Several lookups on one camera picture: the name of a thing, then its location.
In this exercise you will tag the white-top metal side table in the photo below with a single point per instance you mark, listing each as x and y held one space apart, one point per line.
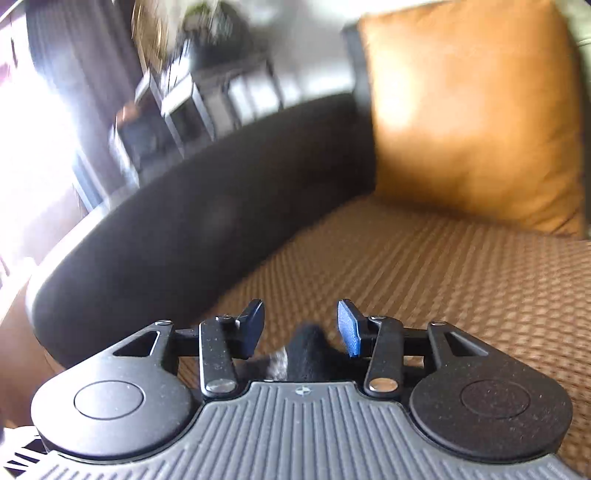
221 78

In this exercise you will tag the black bonsai rockery planter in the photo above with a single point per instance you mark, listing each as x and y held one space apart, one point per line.
217 27

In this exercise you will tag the dark leather sofa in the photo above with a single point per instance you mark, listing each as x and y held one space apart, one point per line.
184 230

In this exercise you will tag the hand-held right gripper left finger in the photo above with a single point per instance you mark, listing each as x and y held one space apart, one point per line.
251 330

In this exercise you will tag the woven brown seat mat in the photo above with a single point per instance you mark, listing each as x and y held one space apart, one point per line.
415 286

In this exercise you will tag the orange leather cushion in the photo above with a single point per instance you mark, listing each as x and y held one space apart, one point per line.
461 115

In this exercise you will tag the dark grey curtain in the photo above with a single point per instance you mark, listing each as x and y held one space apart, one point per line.
78 69

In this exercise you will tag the black patterned knit sweater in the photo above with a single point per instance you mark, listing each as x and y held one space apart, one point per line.
307 350

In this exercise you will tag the wooden ferris wheel model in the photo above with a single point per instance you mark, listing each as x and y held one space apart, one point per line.
152 32

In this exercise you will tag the white striped object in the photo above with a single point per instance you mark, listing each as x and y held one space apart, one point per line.
18 454

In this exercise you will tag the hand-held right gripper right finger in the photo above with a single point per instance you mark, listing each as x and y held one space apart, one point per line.
351 327

